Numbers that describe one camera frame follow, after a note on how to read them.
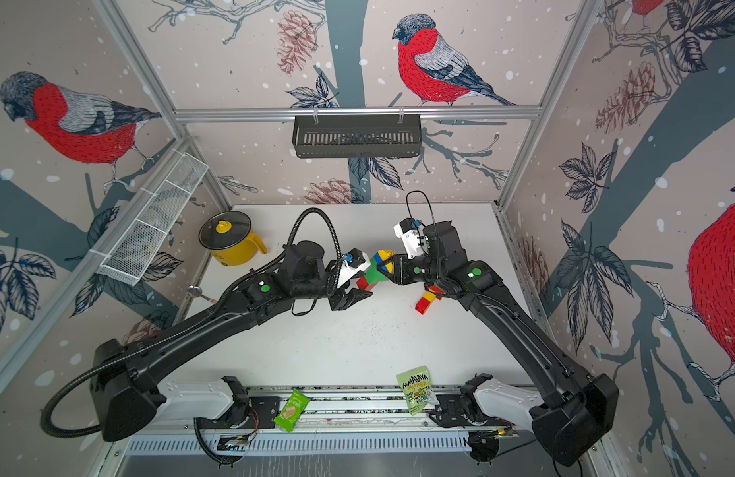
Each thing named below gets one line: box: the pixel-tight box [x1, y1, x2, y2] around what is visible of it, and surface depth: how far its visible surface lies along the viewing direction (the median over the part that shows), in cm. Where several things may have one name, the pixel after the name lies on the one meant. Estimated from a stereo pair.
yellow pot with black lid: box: [198, 210, 269, 267], surface depth 100 cm
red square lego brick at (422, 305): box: [415, 296, 432, 316], surface depth 93 cm
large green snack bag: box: [396, 365, 433, 417], surface depth 79 cm
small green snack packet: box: [274, 388, 311, 434], surface depth 75 cm
